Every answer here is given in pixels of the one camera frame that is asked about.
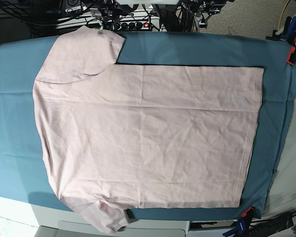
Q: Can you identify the pink T-shirt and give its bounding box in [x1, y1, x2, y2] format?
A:
[33, 27, 263, 234]

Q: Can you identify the white power strip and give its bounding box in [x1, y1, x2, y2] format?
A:
[88, 20, 161, 32]

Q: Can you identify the teal table cloth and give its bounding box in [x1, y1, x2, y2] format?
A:
[0, 32, 296, 221]

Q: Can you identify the orange blue clamp bottom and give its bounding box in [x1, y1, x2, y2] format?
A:
[222, 206, 255, 237]

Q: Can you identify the blue black clamp top right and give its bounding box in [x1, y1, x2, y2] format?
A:
[265, 14, 296, 45]

